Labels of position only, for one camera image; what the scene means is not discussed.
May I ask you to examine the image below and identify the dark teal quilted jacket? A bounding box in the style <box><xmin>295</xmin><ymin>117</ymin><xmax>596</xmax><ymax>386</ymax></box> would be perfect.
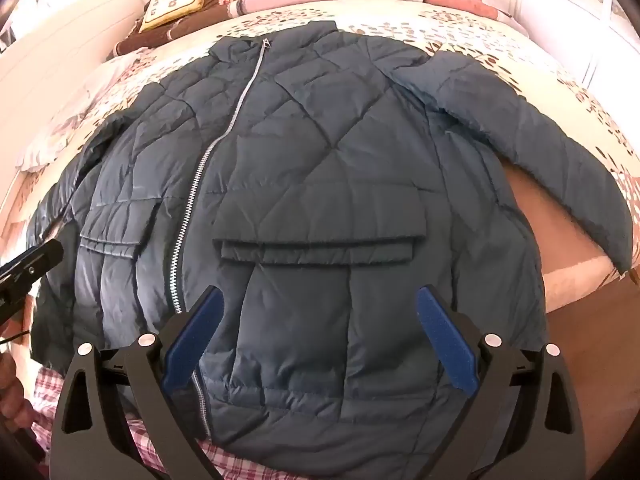
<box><xmin>27</xmin><ymin>21</ymin><xmax>632</xmax><ymax>478</ymax></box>

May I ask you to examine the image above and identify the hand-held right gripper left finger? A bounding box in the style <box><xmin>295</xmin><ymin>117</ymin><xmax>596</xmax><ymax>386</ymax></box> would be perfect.
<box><xmin>50</xmin><ymin>285</ymin><xmax>236</xmax><ymax>480</ymax></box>

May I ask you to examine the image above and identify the beige leaf-patterned blanket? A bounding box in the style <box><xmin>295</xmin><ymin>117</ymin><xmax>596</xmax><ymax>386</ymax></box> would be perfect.
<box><xmin>0</xmin><ymin>0</ymin><xmax>640</xmax><ymax>316</ymax></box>

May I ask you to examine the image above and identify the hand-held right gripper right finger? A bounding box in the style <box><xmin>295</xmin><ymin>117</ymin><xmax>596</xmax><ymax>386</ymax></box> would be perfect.
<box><xmin>416</xmin><ymin>285</ymin><xmax>587</xmax><ymax>480</ymax></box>

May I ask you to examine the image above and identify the white floral quilt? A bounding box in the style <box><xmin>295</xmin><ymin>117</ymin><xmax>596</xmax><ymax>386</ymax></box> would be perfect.
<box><xmin>15</xmin><ymin>52</ymin><xmax>151</xmax><ymax>171</ymax></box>

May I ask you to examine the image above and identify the person's left hand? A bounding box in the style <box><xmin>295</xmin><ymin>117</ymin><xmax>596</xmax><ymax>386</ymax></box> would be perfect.
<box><xmin>0</xmin><ymin>350</ymin><xmax>38</xmax><ymax>431</ymax></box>

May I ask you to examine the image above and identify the yellow embroidered cushion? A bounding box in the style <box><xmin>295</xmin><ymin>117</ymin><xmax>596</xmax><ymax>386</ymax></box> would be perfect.
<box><xmin>139</xmin><ymin>0</ymin><xmax>212</xmax><ymax>33</ymax></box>

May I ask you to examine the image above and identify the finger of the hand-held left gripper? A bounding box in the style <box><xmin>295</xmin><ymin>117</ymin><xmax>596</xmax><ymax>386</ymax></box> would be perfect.
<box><xmin>0</xmin><ymin>239</ymin><xmax>65</xmax><ymax>313</ymax></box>

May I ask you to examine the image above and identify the brown folded blanket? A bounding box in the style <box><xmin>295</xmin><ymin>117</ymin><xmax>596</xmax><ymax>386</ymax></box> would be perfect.
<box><xmin>112</xmin><ymin>0</ymin><xmax>241</xmax><ymax>56</ymax></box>

